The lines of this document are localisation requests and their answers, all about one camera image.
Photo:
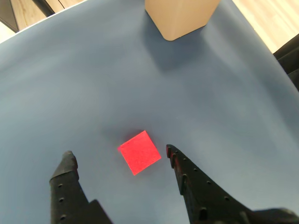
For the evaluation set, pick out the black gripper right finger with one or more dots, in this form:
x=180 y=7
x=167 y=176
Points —
x=201 y=198

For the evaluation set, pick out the red cube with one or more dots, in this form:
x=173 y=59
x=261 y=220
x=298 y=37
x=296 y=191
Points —
x=140 y=152

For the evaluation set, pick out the beige box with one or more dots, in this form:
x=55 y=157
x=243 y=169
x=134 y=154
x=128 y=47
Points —
x=180 y=16

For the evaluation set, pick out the black tripod stand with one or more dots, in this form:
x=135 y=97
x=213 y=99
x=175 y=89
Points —
x=44 y=7

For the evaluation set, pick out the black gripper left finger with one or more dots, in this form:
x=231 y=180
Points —
x=65 y=191

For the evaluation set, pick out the blue-grey table mat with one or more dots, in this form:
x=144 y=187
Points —
x=116 y=81

